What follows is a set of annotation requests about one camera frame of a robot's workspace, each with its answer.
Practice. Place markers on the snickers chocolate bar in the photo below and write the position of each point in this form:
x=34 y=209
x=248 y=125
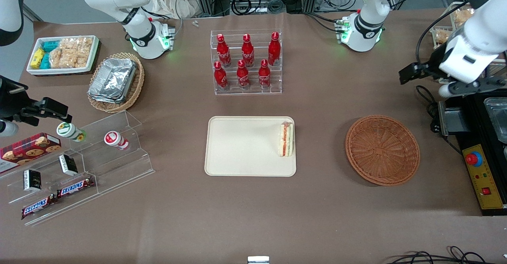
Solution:
x=37 y=206
x=75 y=187

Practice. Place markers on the clear acrylic step shelf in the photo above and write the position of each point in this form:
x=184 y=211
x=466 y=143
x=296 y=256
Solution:
x=119 y=165

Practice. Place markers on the brown wicker basket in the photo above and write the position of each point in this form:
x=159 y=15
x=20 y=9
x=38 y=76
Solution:
x=382 y=150

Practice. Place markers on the wrapped bread pack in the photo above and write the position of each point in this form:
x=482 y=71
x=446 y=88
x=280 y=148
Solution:
x=443 y=37
x=461 y=16

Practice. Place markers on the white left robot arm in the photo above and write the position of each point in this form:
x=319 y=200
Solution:
x=368 y=22

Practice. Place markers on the green capped yogurt bottle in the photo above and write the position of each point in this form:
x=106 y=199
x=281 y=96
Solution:
x=69 y=131

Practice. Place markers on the red cookie box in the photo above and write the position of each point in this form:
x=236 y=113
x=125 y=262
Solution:
x=27 y=151

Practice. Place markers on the light oval wicker basket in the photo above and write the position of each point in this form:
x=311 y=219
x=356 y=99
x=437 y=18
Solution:
x=136 y=86

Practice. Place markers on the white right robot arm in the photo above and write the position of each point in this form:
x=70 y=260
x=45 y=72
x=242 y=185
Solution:
x=138 y=26

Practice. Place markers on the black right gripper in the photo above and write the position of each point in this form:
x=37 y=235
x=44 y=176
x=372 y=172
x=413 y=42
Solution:
x=11 y=100

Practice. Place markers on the yellow control panel box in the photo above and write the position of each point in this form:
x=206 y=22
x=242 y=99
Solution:
x=487 y=181

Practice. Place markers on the stacked aluminium foil containers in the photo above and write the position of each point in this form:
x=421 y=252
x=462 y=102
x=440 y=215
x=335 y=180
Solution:
x=113 y=80

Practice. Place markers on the grey metal bracket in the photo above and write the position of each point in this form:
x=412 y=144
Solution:
x=449 y=121

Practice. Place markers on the clear bag of rice crackers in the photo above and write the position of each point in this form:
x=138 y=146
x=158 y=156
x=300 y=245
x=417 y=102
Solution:
x=71 y=52

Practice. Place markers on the clear acrylic bottle rack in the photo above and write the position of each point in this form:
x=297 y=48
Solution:
x=247 y=92

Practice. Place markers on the triangular sandwich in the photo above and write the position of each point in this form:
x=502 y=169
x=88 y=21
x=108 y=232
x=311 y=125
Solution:
x=286 y=139

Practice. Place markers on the white snack tray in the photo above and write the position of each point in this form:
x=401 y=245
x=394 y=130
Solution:
x=63 y=71

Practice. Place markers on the small black white carton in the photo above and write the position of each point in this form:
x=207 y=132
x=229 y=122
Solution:
x=68 y=165
x=32 y=181

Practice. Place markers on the teal snack packet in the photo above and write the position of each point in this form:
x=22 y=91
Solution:
x=45 y=61
x=50 y=46

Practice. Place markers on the red emergency stop button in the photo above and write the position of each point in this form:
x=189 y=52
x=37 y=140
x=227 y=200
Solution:
x=473 y=159

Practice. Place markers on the beige cloth bag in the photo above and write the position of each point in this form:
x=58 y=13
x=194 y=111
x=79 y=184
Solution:
x=170 y=0

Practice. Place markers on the red capped yogurt bottle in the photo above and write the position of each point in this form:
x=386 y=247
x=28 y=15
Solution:
x=115 y=139

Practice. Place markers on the red cola bottle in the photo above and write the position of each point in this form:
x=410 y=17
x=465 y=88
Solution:
x=248 y=52
x=220 y=78
x=243 y=76
x=264 y=76
x=274 y=50
x=223 y=52

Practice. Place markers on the shiny metal pan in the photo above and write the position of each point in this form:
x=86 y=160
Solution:
x=498 y=119

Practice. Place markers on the yellow snack packet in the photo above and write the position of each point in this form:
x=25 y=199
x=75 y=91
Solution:
x=37 y=58

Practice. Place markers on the black machine housing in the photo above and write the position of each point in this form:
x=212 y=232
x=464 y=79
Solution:
x=473 y=113

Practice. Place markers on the beige rectangular tray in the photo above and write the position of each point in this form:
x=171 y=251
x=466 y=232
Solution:
x=245 y=146

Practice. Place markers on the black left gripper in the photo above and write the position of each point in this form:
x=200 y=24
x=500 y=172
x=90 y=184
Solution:
x=434 y=65

